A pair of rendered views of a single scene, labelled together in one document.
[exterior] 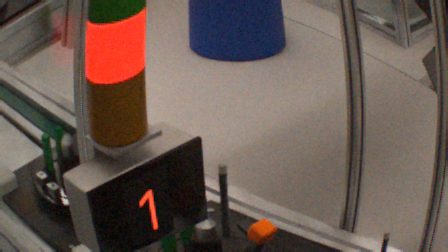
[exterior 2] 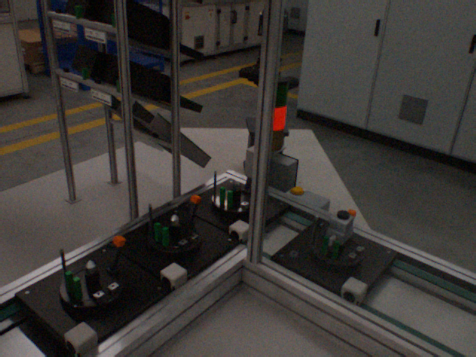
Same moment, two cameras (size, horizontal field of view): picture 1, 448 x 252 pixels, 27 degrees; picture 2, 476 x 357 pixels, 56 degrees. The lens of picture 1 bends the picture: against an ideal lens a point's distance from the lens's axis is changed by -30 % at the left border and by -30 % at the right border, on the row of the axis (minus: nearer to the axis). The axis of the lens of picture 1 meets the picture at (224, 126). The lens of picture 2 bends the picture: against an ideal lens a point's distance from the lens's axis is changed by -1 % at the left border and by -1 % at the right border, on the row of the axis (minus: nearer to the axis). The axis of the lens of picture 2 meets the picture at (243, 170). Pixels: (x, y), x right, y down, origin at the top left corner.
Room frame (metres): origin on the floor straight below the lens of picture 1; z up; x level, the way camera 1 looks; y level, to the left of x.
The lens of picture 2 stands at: (0.98, 0.97, 1.67)
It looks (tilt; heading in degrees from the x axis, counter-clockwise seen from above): 27 degrees down; 260
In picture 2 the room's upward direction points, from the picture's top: 3 degrees clockwise
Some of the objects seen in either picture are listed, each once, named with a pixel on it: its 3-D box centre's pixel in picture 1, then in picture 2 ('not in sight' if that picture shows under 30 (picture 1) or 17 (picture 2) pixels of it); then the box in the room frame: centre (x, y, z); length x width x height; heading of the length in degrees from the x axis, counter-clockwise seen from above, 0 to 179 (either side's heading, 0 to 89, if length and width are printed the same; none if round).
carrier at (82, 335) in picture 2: not in sight; (91, 275); (1.17, 0.19, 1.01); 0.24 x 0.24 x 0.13; 43
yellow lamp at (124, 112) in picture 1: (114, 100); not in sight; (0.77, 0.08, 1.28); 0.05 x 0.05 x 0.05
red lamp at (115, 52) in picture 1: (114, 40); not in sight; (0.77, 0.08, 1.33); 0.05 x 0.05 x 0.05
